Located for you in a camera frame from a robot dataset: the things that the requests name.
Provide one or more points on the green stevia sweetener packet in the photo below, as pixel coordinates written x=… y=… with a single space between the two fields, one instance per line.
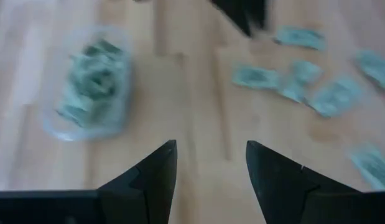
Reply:
x=335 y=97
x=256 y=77
x=299 y=81
x=375 y=70
x=371 y=169
x=301 y=38

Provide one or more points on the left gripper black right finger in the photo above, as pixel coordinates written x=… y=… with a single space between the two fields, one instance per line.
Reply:
x=282 y=186

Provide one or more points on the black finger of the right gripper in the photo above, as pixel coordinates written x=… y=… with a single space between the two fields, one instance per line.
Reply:
x=245 y=15

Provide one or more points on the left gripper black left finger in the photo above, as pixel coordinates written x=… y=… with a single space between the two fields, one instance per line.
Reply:
x=151 y=186

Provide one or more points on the clear bag of bills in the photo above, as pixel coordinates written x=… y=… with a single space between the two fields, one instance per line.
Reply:
x=89 y=84

